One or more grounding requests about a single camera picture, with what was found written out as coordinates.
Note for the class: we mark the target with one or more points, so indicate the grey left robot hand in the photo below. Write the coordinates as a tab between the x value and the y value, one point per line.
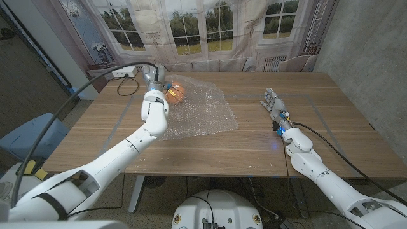
152	79

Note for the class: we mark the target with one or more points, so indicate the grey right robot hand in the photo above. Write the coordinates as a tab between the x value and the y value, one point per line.
277	109

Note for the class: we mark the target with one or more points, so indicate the small orange basketball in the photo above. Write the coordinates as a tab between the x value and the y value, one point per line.
176	94

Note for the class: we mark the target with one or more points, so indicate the clear bubble wrap sheet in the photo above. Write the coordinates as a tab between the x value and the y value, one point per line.
203	111

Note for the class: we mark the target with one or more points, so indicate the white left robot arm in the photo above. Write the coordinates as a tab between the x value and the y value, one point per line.
111	165

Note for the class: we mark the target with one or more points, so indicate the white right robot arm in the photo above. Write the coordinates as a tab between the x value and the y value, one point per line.
334	187

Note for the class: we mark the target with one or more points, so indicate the white power strip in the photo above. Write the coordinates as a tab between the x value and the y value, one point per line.
125	72

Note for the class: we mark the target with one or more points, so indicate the black power adapter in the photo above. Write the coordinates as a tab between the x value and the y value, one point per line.
280	223

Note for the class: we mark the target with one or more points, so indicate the printed window backdrop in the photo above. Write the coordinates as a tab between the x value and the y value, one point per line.
190	31

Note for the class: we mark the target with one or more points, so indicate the grey table leg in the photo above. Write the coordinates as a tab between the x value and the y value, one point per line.
300	198
136	194

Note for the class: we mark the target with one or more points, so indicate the black round floor fan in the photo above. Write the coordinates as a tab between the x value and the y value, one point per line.
155	181

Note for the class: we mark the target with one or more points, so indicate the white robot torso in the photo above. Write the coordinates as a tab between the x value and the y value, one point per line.
217	210

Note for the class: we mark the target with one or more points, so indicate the blue grey seat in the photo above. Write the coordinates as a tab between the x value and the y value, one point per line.
28	138

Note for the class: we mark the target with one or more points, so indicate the yellow and black floor item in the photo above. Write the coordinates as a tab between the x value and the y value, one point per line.
31	168

